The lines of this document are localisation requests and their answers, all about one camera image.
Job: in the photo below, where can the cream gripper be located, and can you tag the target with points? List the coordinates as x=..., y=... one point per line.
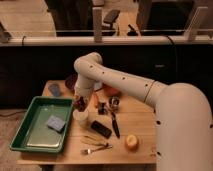
x=82, y=98

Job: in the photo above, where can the orange bowl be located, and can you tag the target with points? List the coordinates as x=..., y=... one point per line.
x=110, y=91

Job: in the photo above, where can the white paper cup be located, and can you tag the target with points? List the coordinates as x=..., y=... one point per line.
x=81, y=117

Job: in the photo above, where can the black handled knife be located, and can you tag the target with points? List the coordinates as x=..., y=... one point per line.
x=115, y=125

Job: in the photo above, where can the wooden table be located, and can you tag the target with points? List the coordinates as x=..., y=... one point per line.
x=133, y=118

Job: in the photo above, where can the orange carrot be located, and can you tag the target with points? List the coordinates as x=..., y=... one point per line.
x=95, y=99

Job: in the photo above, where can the small blue cup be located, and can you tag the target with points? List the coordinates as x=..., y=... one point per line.
x=54, y=89

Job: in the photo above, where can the blue sponge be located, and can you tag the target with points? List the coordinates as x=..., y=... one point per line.
x=55, y=123

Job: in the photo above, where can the purple bowl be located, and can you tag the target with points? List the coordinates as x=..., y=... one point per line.
x=70, y=81

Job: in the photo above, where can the black binder clip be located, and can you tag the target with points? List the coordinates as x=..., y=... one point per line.
x=102, y=108

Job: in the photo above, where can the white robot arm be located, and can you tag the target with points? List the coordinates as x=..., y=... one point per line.
x=184, y=120

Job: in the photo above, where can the black rectangular block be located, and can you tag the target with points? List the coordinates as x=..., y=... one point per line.
x=101, y=129

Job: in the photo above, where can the orange fruit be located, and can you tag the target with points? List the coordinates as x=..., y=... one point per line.
x=131, y=142

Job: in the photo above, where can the silver fork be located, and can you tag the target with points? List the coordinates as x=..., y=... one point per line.
x=90, y=151

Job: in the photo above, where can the green plastic tray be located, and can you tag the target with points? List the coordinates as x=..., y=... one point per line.
x=33, y=134

